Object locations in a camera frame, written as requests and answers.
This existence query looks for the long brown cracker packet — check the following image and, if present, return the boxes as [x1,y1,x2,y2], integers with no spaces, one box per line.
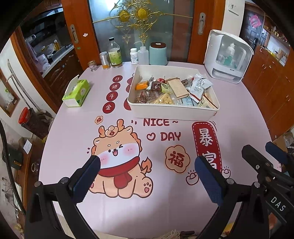
[167,78,190,99]

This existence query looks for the wooden cabinet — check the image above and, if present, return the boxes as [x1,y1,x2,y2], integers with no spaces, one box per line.
[242,45,294,138]

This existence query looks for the white plastic bin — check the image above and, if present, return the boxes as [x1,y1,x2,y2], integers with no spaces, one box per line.
[127,65,220,121]

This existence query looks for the black cable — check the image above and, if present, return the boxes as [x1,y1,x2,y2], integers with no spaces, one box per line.
[0,119,26,212]

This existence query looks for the silver door handle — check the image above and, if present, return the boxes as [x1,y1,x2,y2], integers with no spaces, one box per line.
[198,13,205,35]
[70,24,79,44]

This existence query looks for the white pill bottle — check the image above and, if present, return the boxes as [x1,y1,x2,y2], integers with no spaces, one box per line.
[130,48,139,65]

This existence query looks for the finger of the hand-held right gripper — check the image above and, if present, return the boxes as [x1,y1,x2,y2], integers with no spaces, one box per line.
[241,144,280,178]
[265,141,294,178]

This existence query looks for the teal canister brown lid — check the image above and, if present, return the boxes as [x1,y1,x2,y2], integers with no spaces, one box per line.
[149,42,168,66]

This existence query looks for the glass bottle green label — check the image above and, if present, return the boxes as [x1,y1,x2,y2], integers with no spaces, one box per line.
[108,37,123,68]

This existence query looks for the clear packet yellow crackers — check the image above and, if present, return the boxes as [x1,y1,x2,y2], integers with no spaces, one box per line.
[149,94,175,105]

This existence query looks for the dark red snack packet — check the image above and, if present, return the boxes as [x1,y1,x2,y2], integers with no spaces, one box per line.
[147,80,162,90]

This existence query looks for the grey white puffed snack bag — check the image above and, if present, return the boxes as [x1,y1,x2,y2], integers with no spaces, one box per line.
[189,88,207,103]
[189,75,213,92]

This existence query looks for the clear nut bar packet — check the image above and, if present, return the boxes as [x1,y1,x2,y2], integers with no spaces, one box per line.
[134,91,152,104]

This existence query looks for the pink printed tablecloth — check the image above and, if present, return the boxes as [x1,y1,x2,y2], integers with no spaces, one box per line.
[38,61,285,227]

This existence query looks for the sliding glass door gold ornament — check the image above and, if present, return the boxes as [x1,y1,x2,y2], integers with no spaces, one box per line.
[61,0,227,69]

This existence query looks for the light blue snack packet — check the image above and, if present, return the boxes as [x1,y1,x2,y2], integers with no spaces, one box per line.
[177,97,196,106]

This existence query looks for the metal tin can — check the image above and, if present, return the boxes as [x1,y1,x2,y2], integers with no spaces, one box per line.
[99,52,111,69]

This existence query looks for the white squeeze bottle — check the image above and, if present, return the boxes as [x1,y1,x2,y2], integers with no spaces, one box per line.
[134,41,150,65]

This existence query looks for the red lid jar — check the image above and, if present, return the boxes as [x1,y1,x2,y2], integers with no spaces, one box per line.
[18,107,50,138]

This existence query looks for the pink door decoration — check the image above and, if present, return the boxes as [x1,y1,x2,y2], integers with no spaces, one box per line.
[249,15,262,27]

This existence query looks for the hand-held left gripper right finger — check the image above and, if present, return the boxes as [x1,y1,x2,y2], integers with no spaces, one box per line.
[195,156,276,239]

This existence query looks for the cardboard box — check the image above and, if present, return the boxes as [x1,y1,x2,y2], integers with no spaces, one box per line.
[271,131,294,152]

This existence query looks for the white bottle teal label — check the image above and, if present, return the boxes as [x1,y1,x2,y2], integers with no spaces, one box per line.
[226,45,236,65]

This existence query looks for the wooden framed picture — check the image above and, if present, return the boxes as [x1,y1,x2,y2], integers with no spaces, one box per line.
[0,69,21,117]

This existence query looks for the white countertop sterilizer cabinet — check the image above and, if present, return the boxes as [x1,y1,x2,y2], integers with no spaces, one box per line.
[204,29,254,85]

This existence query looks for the cream wafer packet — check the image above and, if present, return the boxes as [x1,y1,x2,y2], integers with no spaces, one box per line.
[198,94,217,109]

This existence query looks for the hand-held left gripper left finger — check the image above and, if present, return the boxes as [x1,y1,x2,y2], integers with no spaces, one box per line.
[23,155,102,239]

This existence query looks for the dark wooden entry door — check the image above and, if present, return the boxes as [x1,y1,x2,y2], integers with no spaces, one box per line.
[240,2,267,62]

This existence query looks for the white wall switch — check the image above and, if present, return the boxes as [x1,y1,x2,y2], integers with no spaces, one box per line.
[227,0,245,15]

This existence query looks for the green tissue box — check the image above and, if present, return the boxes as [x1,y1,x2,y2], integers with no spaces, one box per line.
[62,75,90,107]

